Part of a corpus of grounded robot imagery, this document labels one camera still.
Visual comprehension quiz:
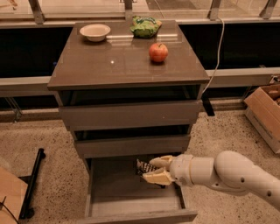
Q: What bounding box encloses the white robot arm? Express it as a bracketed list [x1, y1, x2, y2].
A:
[143, 150, 280, 210]

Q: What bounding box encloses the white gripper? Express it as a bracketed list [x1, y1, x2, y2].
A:
[143, 154, 193, 186]

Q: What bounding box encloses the black cable left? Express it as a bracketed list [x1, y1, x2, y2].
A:
[0, 195, 20, 224]

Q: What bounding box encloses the middle drawer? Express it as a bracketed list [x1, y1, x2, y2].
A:
[74, 135, 191, 158]

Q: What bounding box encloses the black plug adapter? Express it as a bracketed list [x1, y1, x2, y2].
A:
[202, 98, 215, 116]

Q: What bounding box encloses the red apple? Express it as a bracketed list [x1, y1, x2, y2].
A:
[149, 43, 168, 63]

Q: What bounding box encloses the white bowl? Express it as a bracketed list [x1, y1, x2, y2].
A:
[80, 24, 111, 42]

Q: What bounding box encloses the white cable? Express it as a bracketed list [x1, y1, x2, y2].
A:
[201, 17, 227, 95]

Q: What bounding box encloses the open bottom drawer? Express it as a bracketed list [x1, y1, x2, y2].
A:
[76, 155, 198, 224]

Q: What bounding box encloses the metal window railing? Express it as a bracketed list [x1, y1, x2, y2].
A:
[0, 0, 280, 27]

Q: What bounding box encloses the black metal stand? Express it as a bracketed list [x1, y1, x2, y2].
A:
[19, 148, 46, 220]

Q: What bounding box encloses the top drawer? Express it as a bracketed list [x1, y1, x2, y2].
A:
[59, 101, 201, 130]

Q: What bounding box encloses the cardboard box right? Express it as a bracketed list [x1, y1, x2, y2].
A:
[244, 84, 280, 154]

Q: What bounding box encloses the brown drawer cabinet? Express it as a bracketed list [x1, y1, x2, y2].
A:
[46, 19, 211, 224]

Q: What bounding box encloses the green chip bag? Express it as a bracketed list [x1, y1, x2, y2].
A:
[130, 16, 162, 39]

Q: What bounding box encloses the black rxbar chocolate bar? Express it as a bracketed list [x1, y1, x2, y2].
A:
[136, 159, 157, 176]

